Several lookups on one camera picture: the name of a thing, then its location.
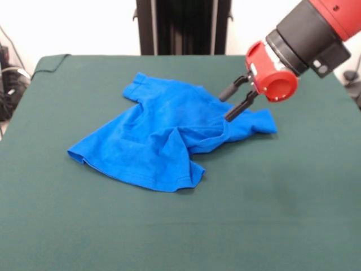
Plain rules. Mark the blue shirt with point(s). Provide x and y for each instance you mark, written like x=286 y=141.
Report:
x=169 y=135

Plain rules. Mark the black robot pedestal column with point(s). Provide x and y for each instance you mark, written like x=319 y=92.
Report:
x=175 y=28

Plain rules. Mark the dark green table cloth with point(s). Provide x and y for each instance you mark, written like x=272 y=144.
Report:
x=112 y=226

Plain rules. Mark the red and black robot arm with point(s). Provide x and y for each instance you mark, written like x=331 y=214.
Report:
x=310 y=36

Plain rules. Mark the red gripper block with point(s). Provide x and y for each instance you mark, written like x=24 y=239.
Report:
x=270 y=76

